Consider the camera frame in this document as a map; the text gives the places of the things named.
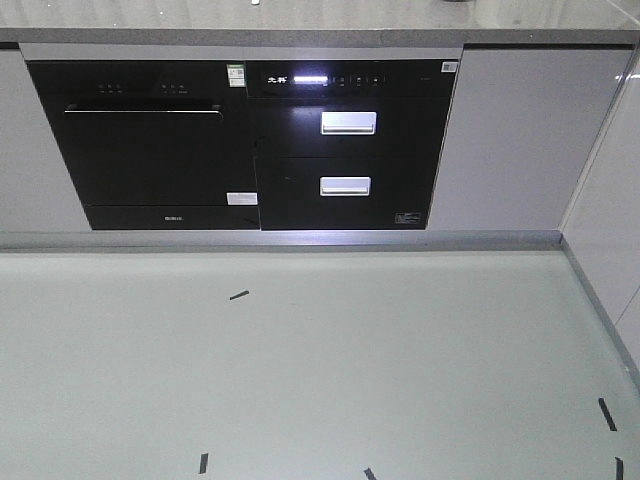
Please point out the white QR code sticker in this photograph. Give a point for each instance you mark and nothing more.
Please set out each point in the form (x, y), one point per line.
(449, 66)

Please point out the grey side cabinet panel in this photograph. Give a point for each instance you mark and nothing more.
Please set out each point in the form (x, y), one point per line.
(601, 225)

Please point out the silver drawer handle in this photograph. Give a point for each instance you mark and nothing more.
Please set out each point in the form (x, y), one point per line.
(352, 186)
(348, 123)

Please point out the black tape strip right lower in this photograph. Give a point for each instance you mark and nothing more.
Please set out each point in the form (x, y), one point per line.
(619, 475)

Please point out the black built-in dishwasher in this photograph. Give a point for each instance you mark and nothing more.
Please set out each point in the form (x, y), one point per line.
(151, 144)

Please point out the black tape strip left upper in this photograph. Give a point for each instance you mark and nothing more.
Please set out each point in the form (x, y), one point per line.
(203, 463)

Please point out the green energy label sticker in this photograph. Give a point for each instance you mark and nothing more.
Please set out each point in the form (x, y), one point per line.
(236, 75)

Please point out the upper silver drawer handle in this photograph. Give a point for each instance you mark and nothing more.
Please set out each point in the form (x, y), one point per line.
(348, 123)

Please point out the white dishwasher label sticker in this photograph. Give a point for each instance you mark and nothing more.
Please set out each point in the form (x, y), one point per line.
(242, 198)

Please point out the black disinfection cabinet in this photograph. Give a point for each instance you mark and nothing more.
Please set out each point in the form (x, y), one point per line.
(286, 99)

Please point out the grey cabinet door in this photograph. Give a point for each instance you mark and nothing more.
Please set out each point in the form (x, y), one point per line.
(521, 126)

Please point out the lower silver drawer handle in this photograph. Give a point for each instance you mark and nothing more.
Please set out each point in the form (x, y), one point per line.
(352, 186)

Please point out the black tape strip far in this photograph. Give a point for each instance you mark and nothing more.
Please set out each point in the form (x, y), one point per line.
(239, 295)

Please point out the black tape strip right upper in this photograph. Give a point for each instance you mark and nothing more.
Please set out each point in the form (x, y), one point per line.
(607, 414)

